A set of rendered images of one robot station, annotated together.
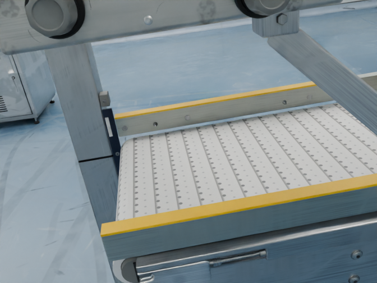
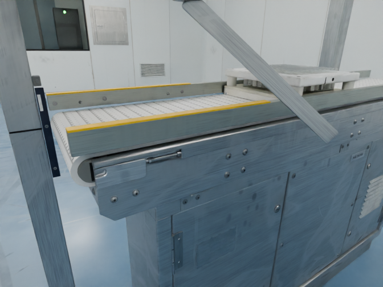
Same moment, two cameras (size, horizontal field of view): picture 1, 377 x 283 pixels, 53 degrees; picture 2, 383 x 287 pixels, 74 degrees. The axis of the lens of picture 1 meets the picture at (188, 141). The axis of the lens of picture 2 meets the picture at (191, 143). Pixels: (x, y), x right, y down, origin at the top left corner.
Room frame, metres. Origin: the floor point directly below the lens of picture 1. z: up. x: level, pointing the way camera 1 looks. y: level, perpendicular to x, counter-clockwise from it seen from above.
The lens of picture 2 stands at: (-0.05, 0.10, 0.96)
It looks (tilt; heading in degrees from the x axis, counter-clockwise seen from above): 21 degrees down; 331
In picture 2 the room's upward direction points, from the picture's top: 1 degrees clockwise
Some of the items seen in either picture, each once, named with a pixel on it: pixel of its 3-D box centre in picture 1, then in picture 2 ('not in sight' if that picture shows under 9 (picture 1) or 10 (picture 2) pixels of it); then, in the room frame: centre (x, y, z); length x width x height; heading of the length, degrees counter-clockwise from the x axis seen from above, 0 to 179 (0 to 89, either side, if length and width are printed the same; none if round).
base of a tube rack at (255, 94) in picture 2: not in sight; (286, 92); (0.45, -0.47, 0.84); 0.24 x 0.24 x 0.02; 4
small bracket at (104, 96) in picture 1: (104, 99); (36, 80); (0.56, 0.12, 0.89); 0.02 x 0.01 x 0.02; 4
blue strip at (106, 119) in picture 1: (120, 163); (48, 135); (0.55, 0.12, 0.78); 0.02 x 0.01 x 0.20; 94
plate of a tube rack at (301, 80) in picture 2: not in sight; (288, 74); (0.45, -0.47, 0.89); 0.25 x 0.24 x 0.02; 4
